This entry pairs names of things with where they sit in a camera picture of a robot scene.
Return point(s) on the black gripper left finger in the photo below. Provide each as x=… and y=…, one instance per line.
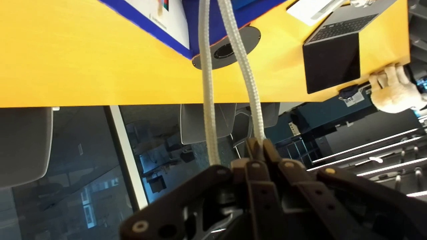
x=216, y=204

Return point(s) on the white paper sheets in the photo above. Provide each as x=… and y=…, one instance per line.
x=312, y=11

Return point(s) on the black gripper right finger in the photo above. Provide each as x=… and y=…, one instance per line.
x=346, y=204

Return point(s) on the blue snack cardboard box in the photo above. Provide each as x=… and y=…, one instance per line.
x=175, y=22

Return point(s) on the open grey laptop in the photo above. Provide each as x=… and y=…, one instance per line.
x=332, y=52

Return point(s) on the white polar bear toy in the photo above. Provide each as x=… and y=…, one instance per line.
x=394, y=92

